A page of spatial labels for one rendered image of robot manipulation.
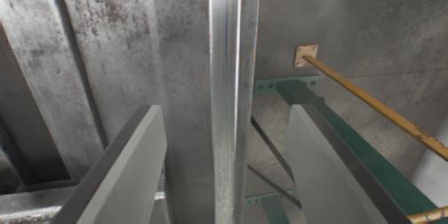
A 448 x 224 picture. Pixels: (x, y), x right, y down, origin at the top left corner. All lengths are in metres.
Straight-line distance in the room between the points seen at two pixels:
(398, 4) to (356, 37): 0.22
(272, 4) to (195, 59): 0.82
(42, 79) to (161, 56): 0.08
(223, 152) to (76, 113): 0.11
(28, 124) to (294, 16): 0.95
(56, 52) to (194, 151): 0.14
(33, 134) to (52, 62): 0.08
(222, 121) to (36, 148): 0.17
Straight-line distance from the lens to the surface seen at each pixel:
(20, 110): 0.24
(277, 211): 1.57
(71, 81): 0.19
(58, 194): 0.23
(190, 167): 0.25
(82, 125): 0.21
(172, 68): 0.19
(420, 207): 0.71
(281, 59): 1.07
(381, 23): 1.31
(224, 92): 0.15
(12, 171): 0.26
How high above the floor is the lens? 0.91
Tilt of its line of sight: 58 degrees down
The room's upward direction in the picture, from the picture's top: 158 degrees clockwise
